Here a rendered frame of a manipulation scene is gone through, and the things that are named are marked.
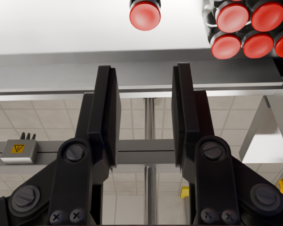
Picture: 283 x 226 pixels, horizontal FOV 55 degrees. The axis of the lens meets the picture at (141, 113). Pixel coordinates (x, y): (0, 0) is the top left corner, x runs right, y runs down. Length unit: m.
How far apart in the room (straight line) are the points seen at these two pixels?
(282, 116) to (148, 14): 0.19
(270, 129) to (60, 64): 0.26
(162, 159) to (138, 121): 0.69
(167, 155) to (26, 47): 0.90
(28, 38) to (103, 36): 0.07
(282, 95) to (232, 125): 1.57
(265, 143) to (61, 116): 1.53
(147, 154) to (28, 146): 0.48
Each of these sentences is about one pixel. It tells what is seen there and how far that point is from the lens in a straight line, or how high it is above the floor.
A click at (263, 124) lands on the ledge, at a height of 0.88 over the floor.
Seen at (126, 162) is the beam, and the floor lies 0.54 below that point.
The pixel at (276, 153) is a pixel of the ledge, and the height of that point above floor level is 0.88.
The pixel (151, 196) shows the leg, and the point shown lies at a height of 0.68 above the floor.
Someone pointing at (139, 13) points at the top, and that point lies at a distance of 0.18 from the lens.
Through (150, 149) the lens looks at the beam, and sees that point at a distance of 1.13.
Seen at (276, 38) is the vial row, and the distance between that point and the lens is 0.22.
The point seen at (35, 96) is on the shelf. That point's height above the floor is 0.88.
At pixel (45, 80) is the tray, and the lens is 0.27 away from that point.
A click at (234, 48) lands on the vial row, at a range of 0.21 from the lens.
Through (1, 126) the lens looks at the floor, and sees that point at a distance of 2.05.
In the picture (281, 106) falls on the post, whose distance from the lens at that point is 0.31.
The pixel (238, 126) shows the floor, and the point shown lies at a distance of 1.90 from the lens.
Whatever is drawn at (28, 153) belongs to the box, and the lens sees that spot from 1.18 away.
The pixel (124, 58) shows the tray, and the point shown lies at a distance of 0.26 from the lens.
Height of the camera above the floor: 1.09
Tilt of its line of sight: 40 degrees down
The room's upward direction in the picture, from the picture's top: 179 degrees counter-clockwise
